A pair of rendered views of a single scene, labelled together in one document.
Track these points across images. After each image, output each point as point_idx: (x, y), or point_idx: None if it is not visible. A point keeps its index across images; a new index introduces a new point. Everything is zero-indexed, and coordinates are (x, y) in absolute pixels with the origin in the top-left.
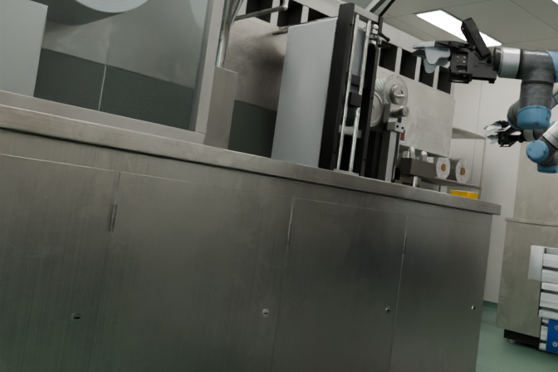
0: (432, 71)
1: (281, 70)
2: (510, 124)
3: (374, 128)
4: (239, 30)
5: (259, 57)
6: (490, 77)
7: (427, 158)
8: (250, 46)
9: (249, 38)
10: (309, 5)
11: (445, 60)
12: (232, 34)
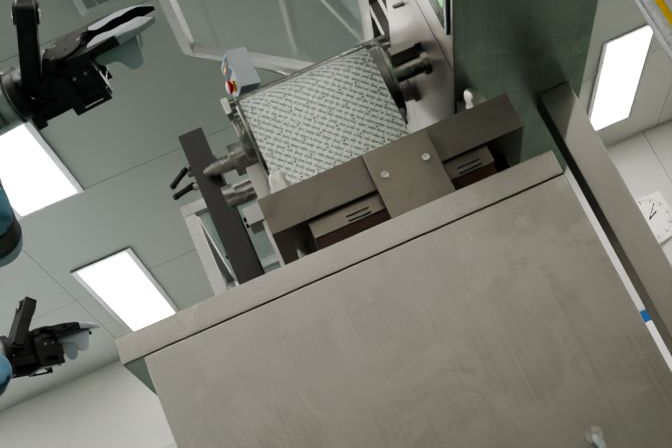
0: (80, 349)
1: (421, 107)
2: (8, 383)
3: (344, 148)
4: (407, 115)
5: (419, 122)
6: (11, 378)
7: (271, 189)
8: (414, 120)
9: (409, 111)
10: None
11: (62, 337)
12: (412, 129)
